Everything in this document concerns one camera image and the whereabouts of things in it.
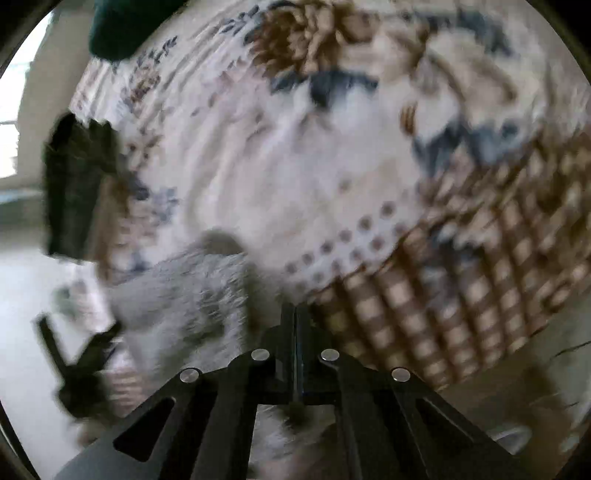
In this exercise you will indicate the teal quilt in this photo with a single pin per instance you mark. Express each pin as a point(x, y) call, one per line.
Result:
point(129, 27)

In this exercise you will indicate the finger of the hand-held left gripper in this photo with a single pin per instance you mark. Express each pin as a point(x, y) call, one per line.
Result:
point(51, 341)
point(101, 344)

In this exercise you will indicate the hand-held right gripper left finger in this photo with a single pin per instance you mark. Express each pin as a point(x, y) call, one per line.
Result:
point(288, 350)

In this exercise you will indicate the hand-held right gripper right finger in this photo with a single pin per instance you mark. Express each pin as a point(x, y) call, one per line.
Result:
point(301, 350)

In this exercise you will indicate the folded dark blue jeans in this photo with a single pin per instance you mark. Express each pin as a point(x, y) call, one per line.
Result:
point(69, 198)

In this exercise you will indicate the grey fleece pants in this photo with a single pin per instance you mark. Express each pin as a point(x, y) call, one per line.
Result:
point(184, 295)

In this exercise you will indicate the floral checkered bed blanket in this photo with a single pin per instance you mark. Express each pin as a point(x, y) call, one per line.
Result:
point(369, 161)

